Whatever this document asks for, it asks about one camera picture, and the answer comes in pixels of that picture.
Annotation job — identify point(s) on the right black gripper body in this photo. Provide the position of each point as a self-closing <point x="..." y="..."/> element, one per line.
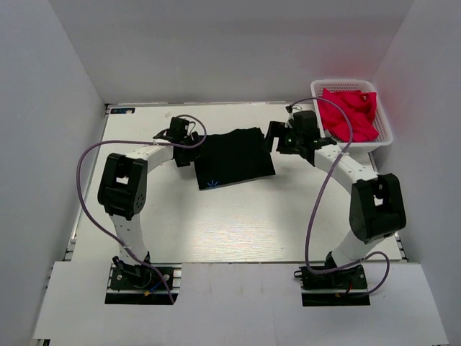
<point x="289" y="142"/>

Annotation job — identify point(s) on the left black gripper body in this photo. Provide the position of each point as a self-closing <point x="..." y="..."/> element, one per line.
<point x="189" y="155"/>

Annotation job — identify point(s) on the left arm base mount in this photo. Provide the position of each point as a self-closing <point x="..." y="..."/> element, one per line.
<point x="144" y="289"/>

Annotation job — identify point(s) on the black t shirt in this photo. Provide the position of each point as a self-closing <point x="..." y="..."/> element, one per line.
<point x="231" y="158"/>

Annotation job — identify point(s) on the blue label sticker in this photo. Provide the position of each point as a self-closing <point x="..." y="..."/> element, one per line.
<point x="122" y="110"/>

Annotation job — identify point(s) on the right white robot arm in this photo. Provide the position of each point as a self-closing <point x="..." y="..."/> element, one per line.
<point x="376" y="208"/>

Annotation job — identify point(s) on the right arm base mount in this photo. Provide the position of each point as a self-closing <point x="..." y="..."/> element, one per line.
<point x="342" y="288"/>

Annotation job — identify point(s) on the white plastic basket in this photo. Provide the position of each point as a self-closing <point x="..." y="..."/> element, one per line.
<point x="380" y="123"/>

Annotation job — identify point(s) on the red t shirt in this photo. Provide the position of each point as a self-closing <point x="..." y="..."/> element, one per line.
<point x="360" y="108"/>

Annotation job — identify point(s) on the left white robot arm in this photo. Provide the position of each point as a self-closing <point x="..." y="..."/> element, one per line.
<point x="123" y="187"/>

